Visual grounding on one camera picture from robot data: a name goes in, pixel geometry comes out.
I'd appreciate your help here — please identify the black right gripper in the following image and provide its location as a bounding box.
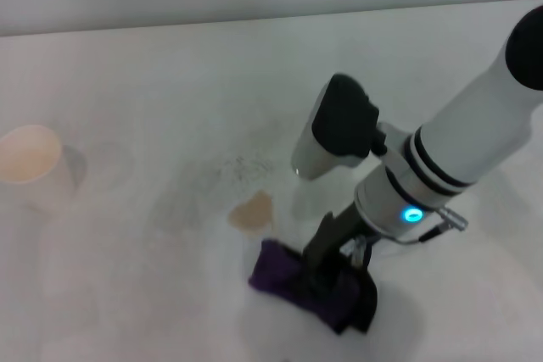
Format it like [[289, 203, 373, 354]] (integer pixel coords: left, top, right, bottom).
[[302, 203, 375, 300]]

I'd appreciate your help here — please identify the purple rag with black backing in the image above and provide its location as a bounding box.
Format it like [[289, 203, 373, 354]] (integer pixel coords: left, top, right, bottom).
[[248, 238, 379, 336]]

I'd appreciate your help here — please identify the white paper cup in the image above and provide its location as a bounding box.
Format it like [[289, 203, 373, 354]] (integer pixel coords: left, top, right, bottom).
[[0, 124, 81, 215]]

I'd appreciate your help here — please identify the large brown water stain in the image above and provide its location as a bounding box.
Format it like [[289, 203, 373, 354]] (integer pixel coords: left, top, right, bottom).
[[227, 191, 275, 234]]

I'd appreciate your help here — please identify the grey plug with thin cable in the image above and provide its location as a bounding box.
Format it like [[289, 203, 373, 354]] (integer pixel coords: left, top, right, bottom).
[[392, 204, 470, 245]]

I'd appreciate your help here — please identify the black and white wrist camera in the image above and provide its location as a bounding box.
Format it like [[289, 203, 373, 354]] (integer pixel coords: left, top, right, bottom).
[[290, 73, 381, 180]]

